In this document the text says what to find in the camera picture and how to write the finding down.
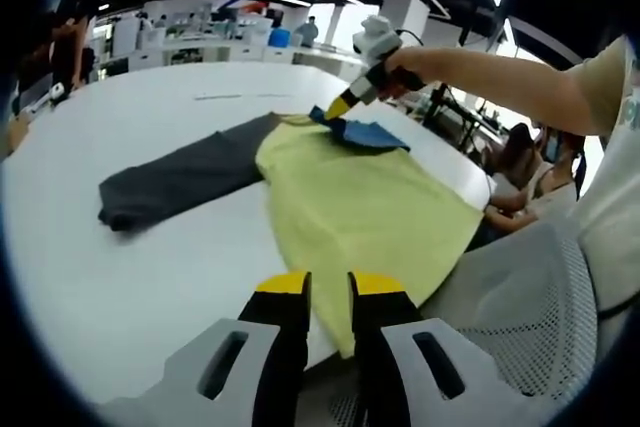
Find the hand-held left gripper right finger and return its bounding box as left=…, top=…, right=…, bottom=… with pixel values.
left=347, top=270, right=546, bottom=427

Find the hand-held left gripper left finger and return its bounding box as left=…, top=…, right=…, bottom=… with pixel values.
left=102, top=269, right=314, bottom=427

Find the yellow grey blue garment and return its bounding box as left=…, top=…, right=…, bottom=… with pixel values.
left=97, top=106, right=484, bottom=359

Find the person's right hand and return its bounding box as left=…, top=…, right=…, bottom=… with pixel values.
left=379, top=49, right=432, bottom=101

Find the white square column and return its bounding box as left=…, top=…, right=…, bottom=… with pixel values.
left=394, top=0, right=431, bottom=58

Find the black metal stand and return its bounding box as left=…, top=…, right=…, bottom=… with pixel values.
left=424, top=81, right=501, bottom=153

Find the white flat strip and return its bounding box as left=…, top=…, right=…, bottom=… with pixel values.
left=194, top=91, right=294, bottom=101

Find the grey mesh office chair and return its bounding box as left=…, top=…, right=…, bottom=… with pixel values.
left=329, top=219, right=601, bottom=427

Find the black studio light panel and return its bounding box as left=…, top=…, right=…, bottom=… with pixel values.
left=459, top=0, right=519, bottom=46

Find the row of white cabinets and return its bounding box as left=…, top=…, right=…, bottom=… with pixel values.
left=99, top=41, right=371, bottom=78

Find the person's white shirt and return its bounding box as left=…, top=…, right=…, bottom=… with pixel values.
left=572, top=34, right=640, bottom=343

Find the white device with black parts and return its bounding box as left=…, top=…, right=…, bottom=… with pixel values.
left=29, top=81, right=69, bottom=113

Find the brown paper bag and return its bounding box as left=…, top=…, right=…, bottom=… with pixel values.
left=0, top=116, right=31, bottom=158

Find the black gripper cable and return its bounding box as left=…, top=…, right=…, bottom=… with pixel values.
left=397, top=29, right=426, bottom=48

